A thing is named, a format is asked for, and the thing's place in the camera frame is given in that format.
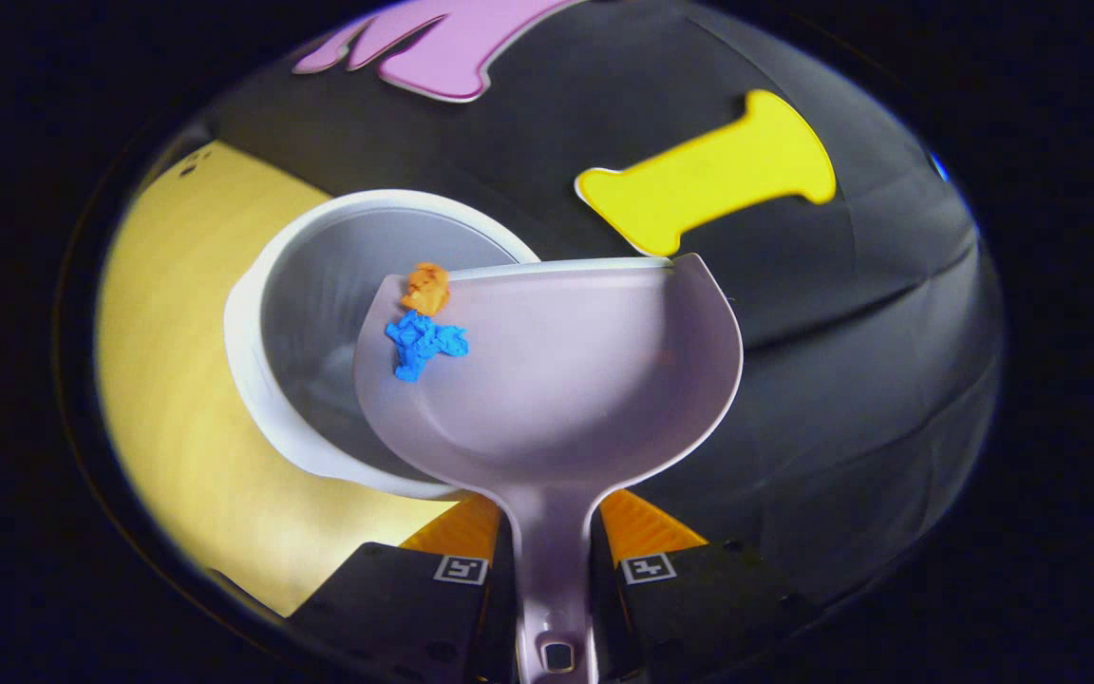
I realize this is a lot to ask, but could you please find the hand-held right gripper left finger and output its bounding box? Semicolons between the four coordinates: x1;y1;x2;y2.
286;494;516;681

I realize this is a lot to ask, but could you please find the white ribbed garbage bin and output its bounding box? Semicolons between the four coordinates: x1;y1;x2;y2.
224;189;540;502

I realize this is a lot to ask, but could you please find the orange paper trash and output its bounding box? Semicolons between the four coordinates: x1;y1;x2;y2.
401;262;451;317

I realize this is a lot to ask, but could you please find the black backdrop cloth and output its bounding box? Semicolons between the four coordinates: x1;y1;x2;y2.
129;0;1006;609

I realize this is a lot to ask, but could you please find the pink dustpan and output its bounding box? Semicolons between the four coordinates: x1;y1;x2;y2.
353;254;745;684

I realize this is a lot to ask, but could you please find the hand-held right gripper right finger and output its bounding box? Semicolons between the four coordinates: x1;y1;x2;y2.
590;489;815;681

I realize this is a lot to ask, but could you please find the blue paper trash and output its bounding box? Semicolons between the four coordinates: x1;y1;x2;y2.
386;310;470;383

